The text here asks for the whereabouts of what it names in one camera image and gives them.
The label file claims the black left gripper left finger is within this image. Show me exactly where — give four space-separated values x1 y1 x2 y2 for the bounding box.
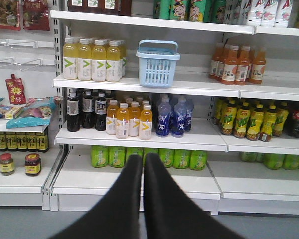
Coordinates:
51 155 142 239

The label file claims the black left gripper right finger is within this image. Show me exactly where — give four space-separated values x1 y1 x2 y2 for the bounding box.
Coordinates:
144 153 242 239

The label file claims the light blue plastic basket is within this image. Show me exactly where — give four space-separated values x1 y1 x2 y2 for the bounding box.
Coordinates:
136 39 181 88

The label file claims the orange juice bottle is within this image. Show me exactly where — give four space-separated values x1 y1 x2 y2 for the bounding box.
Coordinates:
139 104 153 140
116 103 130 139
129 101 141 137
106 99 118 135

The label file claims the red lid sauce jar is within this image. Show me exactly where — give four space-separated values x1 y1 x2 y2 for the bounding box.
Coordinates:
24 153 42 176

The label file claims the blue sports drink bottle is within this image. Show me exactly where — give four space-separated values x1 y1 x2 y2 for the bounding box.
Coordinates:
156 97 171 137
171 96 187 138

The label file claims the white right shelf unit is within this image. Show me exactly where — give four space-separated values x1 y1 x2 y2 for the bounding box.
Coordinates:
209 25 299 215

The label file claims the white shelf unit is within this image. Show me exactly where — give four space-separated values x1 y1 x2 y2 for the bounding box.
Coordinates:
48 0 257 215
0 35 64 210
209 25 299 215

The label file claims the dark tea bottle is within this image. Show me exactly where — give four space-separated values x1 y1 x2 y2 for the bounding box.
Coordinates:
95 92 107 131
82 90 95 128
66 92 80 132

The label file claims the white left shelf unit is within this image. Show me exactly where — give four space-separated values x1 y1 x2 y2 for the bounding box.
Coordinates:
0 35 64 210

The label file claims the yellow lemon tea bottle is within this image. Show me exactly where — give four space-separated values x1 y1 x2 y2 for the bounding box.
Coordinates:
234 102 251 138
246 104 264 141
259 105 277 142
221 100 237 135

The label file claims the red lid pickle jar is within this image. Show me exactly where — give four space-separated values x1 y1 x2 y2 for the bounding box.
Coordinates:
0 153 15 176

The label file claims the teal snack bag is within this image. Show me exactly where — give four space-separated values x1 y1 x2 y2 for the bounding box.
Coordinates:
6 96 60 129

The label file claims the white centre shelf unit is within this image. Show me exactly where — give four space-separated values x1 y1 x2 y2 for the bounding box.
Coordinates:
48 0 257 215

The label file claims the black cola plastic bottle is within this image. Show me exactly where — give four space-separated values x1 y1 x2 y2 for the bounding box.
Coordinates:
287 102 299 138

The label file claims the orange C100 drink bottle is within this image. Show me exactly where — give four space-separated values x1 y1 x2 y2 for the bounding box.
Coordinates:
208 43 224 79
221 45 239 85
249 47 266 84
234 46 251 85

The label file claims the red sauce pouch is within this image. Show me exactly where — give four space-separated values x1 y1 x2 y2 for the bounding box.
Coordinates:
5 74 26 105

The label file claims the pale yellow juice bottle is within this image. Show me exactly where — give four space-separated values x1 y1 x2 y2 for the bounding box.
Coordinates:
92 40 106 82
77 39 92 81
106 40 122 82
63 37 78 79

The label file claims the green cartoon drink can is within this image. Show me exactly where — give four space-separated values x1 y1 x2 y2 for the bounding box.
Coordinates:
169 0 189 21
189 0 212 22

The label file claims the white peach drink bottle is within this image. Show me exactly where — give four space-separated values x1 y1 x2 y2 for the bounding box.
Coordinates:
274 0 294 28
261 0 279 27
246 0 265 26

